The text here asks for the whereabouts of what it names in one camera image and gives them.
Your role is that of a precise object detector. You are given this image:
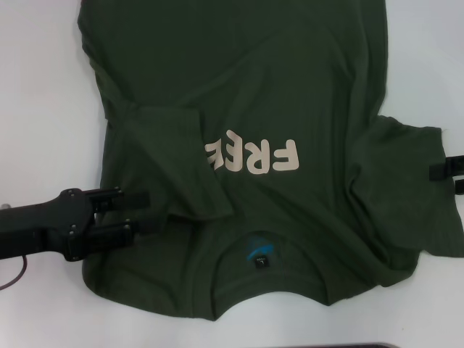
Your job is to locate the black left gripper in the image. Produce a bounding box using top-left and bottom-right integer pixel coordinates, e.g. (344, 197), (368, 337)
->
(0, 186), (171, 262)

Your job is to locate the dark green printed t-shirt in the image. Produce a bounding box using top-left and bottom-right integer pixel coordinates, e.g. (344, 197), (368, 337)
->
(78, 0), (464, 312)

